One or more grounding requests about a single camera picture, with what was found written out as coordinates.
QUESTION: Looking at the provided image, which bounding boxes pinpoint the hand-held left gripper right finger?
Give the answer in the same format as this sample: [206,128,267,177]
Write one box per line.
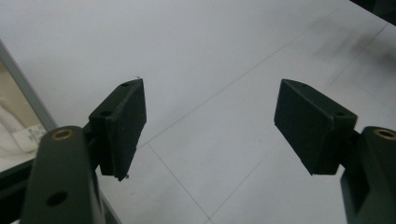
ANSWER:
[274,78,359,176]

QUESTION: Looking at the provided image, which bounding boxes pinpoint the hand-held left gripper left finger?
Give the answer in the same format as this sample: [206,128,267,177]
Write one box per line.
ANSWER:
[83,77,148,182]

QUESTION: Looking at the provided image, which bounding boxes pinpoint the white baby garment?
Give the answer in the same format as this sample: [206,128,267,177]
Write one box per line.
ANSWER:
[0,96,49,157]

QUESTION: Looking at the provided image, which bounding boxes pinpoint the white table mat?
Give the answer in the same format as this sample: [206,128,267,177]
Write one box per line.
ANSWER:
[0,0,396,224]

